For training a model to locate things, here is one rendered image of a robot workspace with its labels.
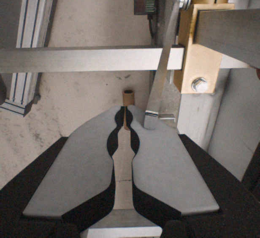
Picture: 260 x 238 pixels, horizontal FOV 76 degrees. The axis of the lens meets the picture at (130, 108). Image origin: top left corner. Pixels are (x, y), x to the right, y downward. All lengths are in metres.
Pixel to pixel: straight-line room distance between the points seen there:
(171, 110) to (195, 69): 0.24
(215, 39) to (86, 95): 1.11
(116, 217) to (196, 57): 0.28
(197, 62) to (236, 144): 0.36
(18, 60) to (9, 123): 1.34
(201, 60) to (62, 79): 1.08
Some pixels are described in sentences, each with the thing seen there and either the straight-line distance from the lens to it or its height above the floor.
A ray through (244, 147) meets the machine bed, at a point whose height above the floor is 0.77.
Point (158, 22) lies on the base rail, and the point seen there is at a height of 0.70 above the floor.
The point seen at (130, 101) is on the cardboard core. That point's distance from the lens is 1.14.
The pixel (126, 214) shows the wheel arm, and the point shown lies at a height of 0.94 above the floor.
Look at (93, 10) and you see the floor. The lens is 1.11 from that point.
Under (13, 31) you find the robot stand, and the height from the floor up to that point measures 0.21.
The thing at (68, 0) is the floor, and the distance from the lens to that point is 1.15.
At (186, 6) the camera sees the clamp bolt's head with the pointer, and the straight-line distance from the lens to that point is 0.26.
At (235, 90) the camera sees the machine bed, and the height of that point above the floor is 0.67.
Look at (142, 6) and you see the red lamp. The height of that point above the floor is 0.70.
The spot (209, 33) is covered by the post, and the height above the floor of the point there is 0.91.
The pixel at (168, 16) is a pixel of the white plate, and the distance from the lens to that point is 0.36.
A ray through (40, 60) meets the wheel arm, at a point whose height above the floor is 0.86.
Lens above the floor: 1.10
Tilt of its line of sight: 61 degrees down
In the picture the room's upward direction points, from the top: 178 degrees clockwise
